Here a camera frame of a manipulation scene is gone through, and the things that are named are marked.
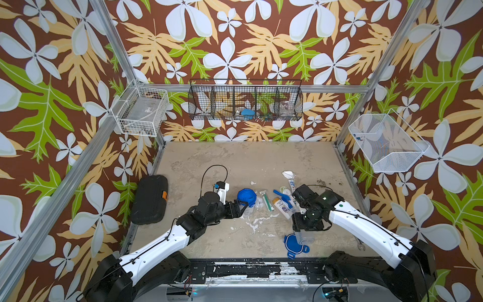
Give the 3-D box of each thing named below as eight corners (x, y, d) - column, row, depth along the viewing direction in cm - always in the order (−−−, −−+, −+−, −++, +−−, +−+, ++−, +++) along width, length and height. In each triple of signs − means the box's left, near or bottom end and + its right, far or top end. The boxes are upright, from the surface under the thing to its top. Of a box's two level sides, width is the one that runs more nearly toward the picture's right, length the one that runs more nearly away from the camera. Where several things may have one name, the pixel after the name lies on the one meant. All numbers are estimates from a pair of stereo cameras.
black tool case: (129, 224, 89) (122, 218, 83) (145, 182, 104) (140, 175, 99) (161, 224, 89) (156, 218, 84) (173, 182, 104) (169, 175, 99)
